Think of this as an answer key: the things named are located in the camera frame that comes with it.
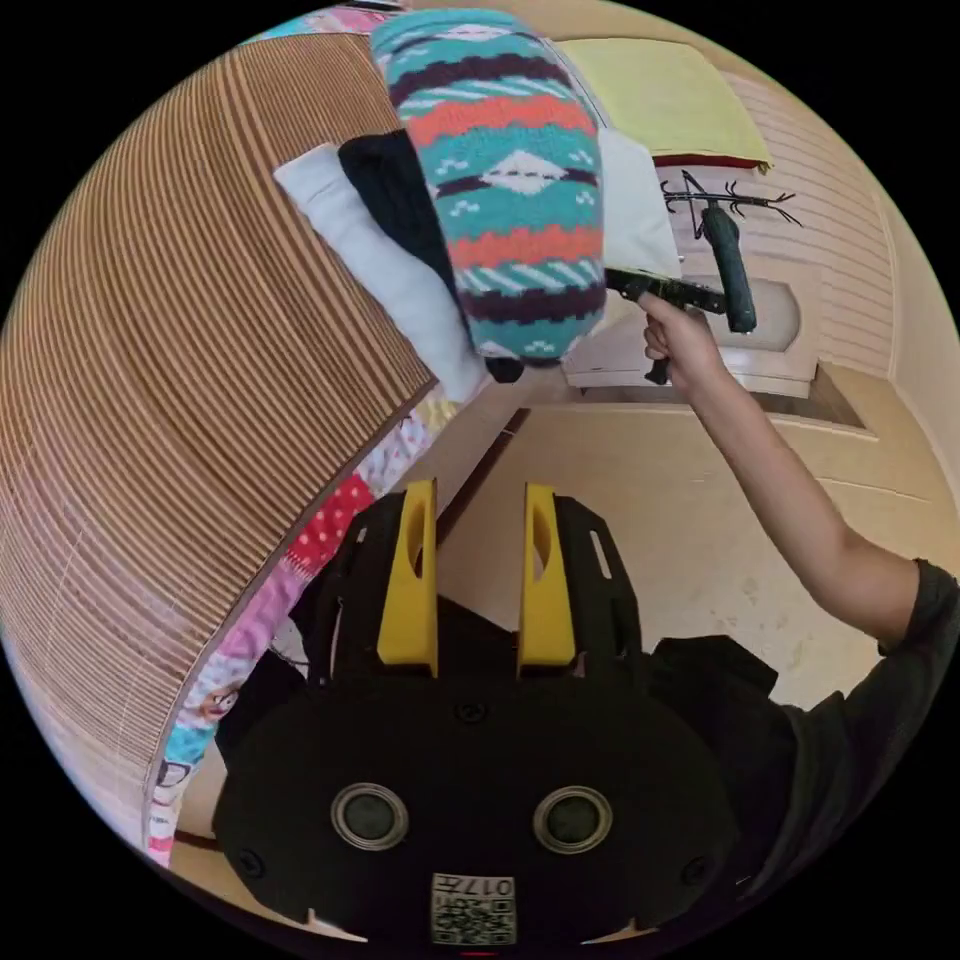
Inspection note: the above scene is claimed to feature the yellow cloth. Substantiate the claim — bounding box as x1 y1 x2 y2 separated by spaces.
553 37 775 175

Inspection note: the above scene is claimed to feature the white panelled cupboard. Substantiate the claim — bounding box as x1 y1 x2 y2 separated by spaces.
562 71 898 438

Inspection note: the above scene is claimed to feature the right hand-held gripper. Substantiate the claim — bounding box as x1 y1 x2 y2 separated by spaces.
604 266 729 386

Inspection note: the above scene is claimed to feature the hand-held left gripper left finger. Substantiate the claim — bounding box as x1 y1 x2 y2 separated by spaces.
377 479 439 669

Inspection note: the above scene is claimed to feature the person's right forearm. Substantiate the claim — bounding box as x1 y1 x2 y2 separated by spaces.
693 365 921 646

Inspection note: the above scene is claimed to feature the black branched wall hanger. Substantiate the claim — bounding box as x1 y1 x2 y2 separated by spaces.
659 169 805 241

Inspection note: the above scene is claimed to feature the patterned knit sweater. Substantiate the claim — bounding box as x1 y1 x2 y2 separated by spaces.
370 8 610 369

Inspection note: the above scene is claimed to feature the pile of clothes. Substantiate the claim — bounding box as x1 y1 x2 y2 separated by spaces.
272 127 685 404

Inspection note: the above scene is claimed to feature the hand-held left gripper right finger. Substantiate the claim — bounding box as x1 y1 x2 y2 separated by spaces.
517 482 577 670

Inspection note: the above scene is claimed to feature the person's body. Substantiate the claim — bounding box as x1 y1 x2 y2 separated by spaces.
644 558 960 913

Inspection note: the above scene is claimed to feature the person's right hand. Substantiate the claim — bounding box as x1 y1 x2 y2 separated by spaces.
636 292 727 397

